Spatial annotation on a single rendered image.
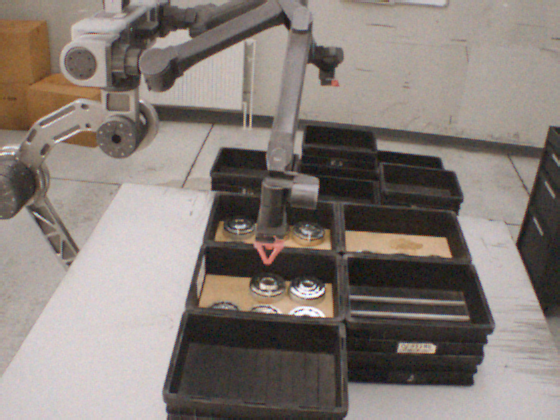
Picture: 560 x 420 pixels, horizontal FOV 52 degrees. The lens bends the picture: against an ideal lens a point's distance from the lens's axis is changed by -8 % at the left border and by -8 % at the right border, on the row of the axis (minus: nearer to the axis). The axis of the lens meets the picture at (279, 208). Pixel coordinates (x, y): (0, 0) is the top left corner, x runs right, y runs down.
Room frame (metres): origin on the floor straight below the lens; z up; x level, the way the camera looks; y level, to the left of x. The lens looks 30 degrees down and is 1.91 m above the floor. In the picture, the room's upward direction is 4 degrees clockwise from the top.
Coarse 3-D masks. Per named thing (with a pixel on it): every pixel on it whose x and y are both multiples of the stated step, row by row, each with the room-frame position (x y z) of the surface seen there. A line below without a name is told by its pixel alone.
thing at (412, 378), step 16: (352, 352) 1.16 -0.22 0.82; (352, 368) 1.16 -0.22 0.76; (368, 368) 1.16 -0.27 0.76; (384, 368) 1.16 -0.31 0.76; (400, 368) 1.16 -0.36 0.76; (416, 368) 1.16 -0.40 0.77; (432, 368) 1.16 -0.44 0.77; (448, 368) 1.16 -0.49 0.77; (464, 368) 1.16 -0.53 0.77; (432, 384) 1.15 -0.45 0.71; (448, 384) 1.15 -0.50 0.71; (464, 384) 1.15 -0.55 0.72
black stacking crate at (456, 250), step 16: (352, 208) 1.74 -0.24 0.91; (368, 208) 1.73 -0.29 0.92; (384, 208) 1.73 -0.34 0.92; (352, 224) 1.74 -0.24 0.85; (368, 224) 1.73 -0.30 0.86; (384, 224) 1.73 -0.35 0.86; (400, 224) 1.73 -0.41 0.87; (416, 224) 1.73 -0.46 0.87; (432, 224) 1.73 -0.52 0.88; (448, 224) 1.73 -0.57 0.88; (448, 240) 1.69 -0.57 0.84; (464, 256) 1.50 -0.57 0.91
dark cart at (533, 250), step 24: (552, 144) 2.65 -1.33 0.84; (552, 168) 2.61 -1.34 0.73; (552, 192) 2.48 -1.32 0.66; (528, 216) 2.72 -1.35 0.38; (552, 216) 2.44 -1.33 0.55; (528, 240) 2.63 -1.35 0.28; (552, 240) 2.32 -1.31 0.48; (528, 264) 2.53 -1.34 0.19; (552, 264) 2.30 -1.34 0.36; (552, 288) 2.30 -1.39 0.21
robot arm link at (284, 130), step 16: (304, 16) 1.51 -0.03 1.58; (288, 32) 1.51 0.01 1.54; (304, 32) 1.49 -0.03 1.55; (288, 48) 1.48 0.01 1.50; (304, 48) 1.48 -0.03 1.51; (288, 64) 1.44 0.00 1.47; (304, 64) 1.45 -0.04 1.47; (288, 80) 1.41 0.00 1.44; (288, 96) 1.38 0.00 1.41; (288, 112) 1.35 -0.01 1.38; (272, 128) 1.32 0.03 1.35; (288, 128) 1.31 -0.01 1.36; (272, 144) 1.28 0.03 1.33; (288, 144) 1.28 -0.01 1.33; (288, 160) 1.25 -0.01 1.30
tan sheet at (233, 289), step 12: (216, 276) 1.43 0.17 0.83; (204, 288) 1.37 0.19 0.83; (216, 288) 1.38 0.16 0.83; (228, 288) 1.38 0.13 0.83; (240, 288) 1.38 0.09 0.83; (204, 300) 1.32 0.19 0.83; (216, 300) 1.32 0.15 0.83; (228, 300) 1.33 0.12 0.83; (240, 300) 1.33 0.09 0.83; (252, 300) 1.33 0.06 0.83; (288, 300) 1.35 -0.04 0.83; (324, 300) 1.36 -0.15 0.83; (288, 312) 1.29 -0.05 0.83; (324, 312) 1.30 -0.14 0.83
